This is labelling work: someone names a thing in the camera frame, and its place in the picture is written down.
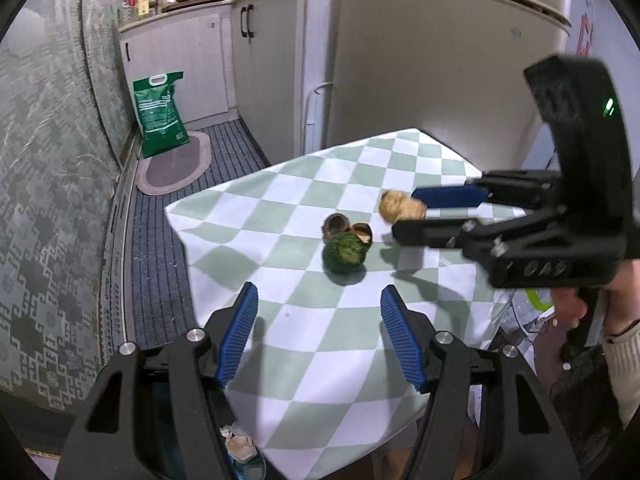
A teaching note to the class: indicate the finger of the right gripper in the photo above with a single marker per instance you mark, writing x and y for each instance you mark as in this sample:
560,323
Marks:
459,233
525,189

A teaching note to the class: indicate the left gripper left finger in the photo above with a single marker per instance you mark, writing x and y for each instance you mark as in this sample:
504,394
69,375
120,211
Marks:
151,413

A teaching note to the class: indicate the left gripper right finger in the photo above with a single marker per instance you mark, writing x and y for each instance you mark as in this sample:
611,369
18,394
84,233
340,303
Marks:
521,436

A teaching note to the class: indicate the tan walnut shell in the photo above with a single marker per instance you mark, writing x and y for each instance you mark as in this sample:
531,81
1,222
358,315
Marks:
395,206

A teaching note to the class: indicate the cream tissue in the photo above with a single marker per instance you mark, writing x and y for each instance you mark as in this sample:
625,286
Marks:
239,444

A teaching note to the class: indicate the green round fruit peel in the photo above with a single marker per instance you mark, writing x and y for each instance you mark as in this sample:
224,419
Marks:
344,253

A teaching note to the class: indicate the cream sweater sleeve forearm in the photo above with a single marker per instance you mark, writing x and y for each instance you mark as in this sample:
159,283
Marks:
622,356

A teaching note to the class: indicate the white kitchen cabinet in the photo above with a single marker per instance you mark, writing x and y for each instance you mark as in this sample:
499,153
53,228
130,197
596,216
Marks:
267,62

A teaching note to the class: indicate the person right hand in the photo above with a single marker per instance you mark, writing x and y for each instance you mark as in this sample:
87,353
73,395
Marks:
622,312

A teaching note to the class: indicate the brown nut shell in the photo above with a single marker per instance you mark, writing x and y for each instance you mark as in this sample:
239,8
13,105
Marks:
338,223

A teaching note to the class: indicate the beige refrigerator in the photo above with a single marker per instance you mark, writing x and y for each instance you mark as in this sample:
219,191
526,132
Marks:
453,69

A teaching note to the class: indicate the green white checkered tablecloth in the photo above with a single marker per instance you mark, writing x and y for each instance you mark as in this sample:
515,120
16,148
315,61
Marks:
319,385

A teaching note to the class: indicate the grey oval floor mat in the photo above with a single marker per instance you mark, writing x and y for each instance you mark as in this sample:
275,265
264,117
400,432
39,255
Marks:
174,170

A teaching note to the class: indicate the patterned glass sliding door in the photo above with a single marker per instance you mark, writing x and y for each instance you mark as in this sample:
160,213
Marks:
65,117

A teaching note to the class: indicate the green rice bag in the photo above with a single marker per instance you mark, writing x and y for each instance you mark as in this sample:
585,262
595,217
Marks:
161,126

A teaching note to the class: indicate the condiment bottles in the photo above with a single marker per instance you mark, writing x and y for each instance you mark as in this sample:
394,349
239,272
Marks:
138,10

